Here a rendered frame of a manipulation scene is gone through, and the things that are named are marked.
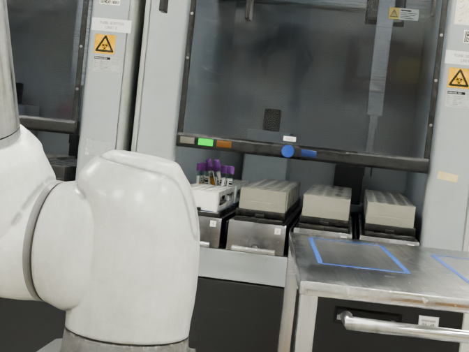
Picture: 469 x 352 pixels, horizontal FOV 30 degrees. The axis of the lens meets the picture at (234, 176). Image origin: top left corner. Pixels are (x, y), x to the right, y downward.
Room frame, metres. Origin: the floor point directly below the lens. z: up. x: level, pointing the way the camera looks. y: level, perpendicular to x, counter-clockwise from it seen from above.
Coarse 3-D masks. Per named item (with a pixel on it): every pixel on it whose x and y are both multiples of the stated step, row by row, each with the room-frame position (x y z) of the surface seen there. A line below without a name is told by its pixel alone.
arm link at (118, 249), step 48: (96, 192) 1.01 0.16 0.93; (144, 192) 1.01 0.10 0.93; (192, 192) 1.08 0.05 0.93; (48, 240) 1.02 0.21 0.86; (96, 240) 1.00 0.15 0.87; (144, 240) 1.00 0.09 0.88; (192, 240) 1.04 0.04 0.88; (48, 288) 1.03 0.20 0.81; (96, 288) 1.00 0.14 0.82; (144, 288) 1.00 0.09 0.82; (192, 288) 1.05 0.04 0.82; (96, 336) 1.00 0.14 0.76; (144, 336) 1.00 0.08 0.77
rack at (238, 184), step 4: (232, 180) 2.62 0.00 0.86; (236, 180) 2.64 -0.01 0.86; (240, 180) 2.66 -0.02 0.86; (232, 184) 2.42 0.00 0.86; (236, 184) 2.44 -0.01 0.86; (240, 184) 2.47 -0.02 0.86; (244, 184) 2.57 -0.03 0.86; (236, 188) 2.40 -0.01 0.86; (240, 188) 2.48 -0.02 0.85; (236, 192) 2.40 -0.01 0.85; (236, 196) 2.41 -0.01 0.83; (236, 200) 2.42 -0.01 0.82
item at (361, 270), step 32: (288, 256) 1.77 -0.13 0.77; (320, 256) 1.47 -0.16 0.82; (352, 256) 1.51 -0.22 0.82; (384, 256) 1.56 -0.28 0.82; (416, 256) 1.61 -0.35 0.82; (448, 256) 1.66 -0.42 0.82; (288, 288) 1.77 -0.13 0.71; (320, 288) 1.20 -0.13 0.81; (352, 288) 1.20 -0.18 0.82; (384, 288) 1.20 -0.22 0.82; (416, 288) 1.23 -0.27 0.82; (448, 288) 1.27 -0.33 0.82; (288, 320) 1.77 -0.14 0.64; (352, 320) 1.16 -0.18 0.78
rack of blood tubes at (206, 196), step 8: (192, 184) 2.24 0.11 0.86; (200, 184) 2.28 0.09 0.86; (208, 184) 2.32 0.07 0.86; (200, 192) 2.09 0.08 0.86; (208, 192) 2.08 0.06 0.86; (216, 192) 2.08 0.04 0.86; (224, 192) 2.17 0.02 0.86; (232, 192) 2.34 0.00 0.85; (200, 200) 2.08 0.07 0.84; (208, 200) 2.08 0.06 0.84; (216, 200) 2.08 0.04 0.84; (224, 200) 2.31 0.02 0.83; (232, 200) 2.35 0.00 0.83; (208, 208) 2.08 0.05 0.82; (216, 208) 2.08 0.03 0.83
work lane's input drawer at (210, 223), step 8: (200, 208) 2.08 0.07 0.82; (232, 208) 2.30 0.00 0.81; (200, 216) 2.05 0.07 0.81; (208, 216) 2.05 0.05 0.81; (216, 216) 2.05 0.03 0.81; (224, 216) 2.13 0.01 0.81; (232, 216) 2.24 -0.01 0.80; (200, 224) 2.05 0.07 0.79; (208, 224) 2.04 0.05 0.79; (216, 224) 2.04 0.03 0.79; (224, 224) 2.10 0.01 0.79; (200, 232) 2.05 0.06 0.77; (208, 232) 2.04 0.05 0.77; (216, 232) 2.04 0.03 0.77; (224, 232) 2.11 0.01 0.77; (200, 240) 2.05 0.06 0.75; (208, 240) 2.04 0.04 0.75; (216, 240) 2.04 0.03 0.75
